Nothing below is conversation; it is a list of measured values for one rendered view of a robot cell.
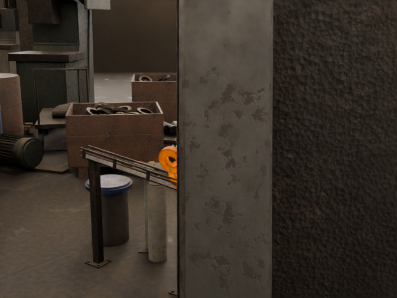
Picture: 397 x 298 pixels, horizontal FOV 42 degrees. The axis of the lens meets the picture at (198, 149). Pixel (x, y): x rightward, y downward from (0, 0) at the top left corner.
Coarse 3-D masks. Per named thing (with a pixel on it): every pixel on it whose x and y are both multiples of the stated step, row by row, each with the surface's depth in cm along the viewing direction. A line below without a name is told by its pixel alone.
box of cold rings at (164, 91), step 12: (132, 84) 638; (144, 84) 640; (156, 84) 641; (168, 84) 642; (132, 96) 642; (144, 96) 644; (156, 96) 645; (168, 96) 646; (168, 108) 650; (168, 120) 654
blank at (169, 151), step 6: (162, 150) 267; (168, 150) 265; (174, 150) 264; (162, 156) 269; (168, 156) 267; (174, 156) 265; (162, 162) 271; (168, 162) 272; (168, 168) 272; (174, 168) 270
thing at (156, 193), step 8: (152, 184) 319; (152, 192) 319; (160, 192) 319; (152, 200) 320; (160, 200) 320; (152, 208) 321; (160, 208) 322; (152, 216) 323; (160, 216) 323; (152, 224) 324; (160, 224) 324; (152, 232) 326; (160, 232) 326; (152, 240) 327; (160, 240) 327; (152, 248) 328; (160, 248) 328; (152, 256) 330; (160, 256) 329
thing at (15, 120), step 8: (0, 80) 543; (8, 80) 549; (16, 80) 560; (0, 88) 544; (8, 88) 551; (16, 88) 561; (0, 96) 546; (8, 96) 552; (16, 96) 562; (0, 104) 548; (8, 104) 554; (16, 104) 562; (8, 112) 556; (16, 112) 565; (8, 120) 557; (16, 120) 566; (8, 128) 559; (16, 128) 567
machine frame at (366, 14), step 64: (320, 0) 169; (384, 0) 170; (320, 64) 174; (384, 64) 175; (320, 128) 180; (384, 128) 181; (320, 192) 186; (384, 192) 187; (320, 256) 192; (384, 256) 193
